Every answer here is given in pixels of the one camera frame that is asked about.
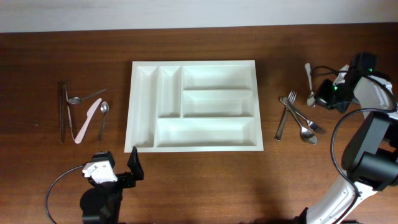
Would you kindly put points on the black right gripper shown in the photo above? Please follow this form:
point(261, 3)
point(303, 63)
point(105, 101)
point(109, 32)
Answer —
point(320, 94)

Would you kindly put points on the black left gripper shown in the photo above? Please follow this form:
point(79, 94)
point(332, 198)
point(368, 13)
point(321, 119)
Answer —
point(134, 163)

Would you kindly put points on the steel fork diagonal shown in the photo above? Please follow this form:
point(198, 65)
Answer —
point(311, 124)

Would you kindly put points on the steel fork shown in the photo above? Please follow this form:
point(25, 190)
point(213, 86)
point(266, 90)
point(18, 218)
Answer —
point(292, 96)

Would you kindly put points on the large steel spoon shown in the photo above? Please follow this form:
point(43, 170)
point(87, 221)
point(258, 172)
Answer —
point(305, 134)

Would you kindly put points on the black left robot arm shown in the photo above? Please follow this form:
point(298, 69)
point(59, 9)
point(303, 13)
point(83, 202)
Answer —
point(102, 202)

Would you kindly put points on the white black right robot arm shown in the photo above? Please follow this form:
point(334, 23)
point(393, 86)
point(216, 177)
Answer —
point(365, 167)

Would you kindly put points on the pink plastic knife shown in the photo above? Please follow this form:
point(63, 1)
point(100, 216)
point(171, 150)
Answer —
point(89, 115)

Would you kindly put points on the small steel teaspoon upright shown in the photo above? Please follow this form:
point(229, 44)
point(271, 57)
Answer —
point(104, 109)

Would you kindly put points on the white plastic cutlery tray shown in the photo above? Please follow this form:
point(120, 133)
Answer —
point(193, 106)

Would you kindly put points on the small steel teaspoon angled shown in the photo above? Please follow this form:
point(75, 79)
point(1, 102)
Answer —
point(77, 100)

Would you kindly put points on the steel kitchen tongs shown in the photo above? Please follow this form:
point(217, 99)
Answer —
point(65, 112)

